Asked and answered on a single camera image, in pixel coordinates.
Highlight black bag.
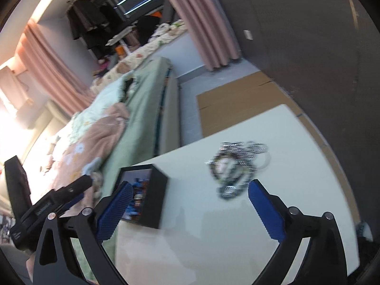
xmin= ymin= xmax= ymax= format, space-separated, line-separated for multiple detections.
xmin=137 ymin=15 xmax=163 ymax=47

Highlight black jewelry box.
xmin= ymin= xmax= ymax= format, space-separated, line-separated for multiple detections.
xmin=114 ymin=164 xmax=170 ymax=230

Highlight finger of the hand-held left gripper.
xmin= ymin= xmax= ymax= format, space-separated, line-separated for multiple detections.
xmin=61 ymin=175 xmax=93 ymax=212

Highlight pink printed fleece blanket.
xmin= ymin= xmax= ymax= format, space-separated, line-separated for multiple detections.
xmin=44 ymin=104 xmax=131 ymax=204

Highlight small white folding table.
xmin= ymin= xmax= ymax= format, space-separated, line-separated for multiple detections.
xmin=106 ymin=25 xmax=137 ymax=46

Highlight pink curtain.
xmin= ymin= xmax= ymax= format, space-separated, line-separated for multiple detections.
xmin=15 ymin=21 xmax=96 ymax=116
xmin=154 ymin=0 xmax=242 ymax=72

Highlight grey pillow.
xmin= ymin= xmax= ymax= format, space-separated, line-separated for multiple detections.
xmin=162 ymin=4 xmax=177 ymax=26

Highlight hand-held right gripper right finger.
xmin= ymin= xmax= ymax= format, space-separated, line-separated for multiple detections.
xmin=247 ymin=179 xmax=348 ymax=285

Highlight cream hanging garment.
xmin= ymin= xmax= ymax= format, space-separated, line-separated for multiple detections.
xmin=0 ymin=63 xmax=34 ymax=111

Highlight printed window seat cushion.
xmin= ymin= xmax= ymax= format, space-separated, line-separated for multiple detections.
xmin=90 ymin=19 xmax=190 ymax=93

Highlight green bed sheet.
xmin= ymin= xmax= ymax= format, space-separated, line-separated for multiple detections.
xmin=99 ymin=56 xmax=182 ymax=254

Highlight person's left hand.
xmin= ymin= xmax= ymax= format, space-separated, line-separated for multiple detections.
xmin=25 ymin=255 xmax=38 ymax=285

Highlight plush toys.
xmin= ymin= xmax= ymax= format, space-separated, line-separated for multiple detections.
xmin=94 ymin=59 xmax=111 ymax=76

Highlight white patterned cloth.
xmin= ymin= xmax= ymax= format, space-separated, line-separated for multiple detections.
xmin=154 ymin=22 xmax=173 ymax=38

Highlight flat cardboard sheet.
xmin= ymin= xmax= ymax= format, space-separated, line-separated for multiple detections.
xmin=196 ymin=70 xmax=339 ymax=156

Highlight beige padded headboard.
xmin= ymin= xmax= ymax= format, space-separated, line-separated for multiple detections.
xmin=15 ymin=100 xmax=73 ymax=133

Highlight pale green quilt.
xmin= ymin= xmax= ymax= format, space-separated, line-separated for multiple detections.
xmin=68 ymin=71 xmax=140 ymax=143

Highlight pile of silver chain jewelry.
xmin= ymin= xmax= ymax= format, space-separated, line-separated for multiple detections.
xmin=205 ymin=140 xmax=272 ymax=200

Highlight window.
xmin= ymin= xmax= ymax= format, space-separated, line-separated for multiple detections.
xmin=89 ymin=0 xmax=167 ymax=24

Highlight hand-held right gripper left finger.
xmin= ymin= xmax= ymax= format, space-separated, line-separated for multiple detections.
xmin=33 ymin=181 xmax=134 ymax=285

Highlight dark hanging clothes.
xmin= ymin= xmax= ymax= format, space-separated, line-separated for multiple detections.
xmin=67 ymin=0 xmax=131 ymax=60

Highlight pile of colourful bead jewelry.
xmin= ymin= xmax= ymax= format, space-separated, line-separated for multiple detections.
xmin=126 ymin=178 xmax=150 ymax=218

